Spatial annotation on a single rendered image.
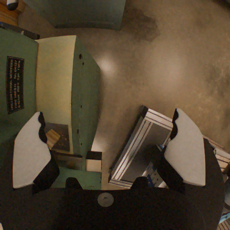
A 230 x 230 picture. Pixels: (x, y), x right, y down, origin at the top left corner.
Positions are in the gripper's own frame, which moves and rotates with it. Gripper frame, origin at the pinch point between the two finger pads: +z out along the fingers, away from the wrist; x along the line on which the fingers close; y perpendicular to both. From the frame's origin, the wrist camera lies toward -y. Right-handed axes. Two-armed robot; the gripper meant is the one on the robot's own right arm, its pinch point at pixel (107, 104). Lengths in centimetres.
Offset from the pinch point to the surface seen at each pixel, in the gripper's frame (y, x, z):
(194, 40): -25, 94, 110
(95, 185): 23.1, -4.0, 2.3
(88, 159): 43, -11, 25
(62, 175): 22.9, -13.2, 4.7
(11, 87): -0.7, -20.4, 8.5
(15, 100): 2.4, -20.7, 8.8
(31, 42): -9.7, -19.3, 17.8
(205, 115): 58, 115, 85
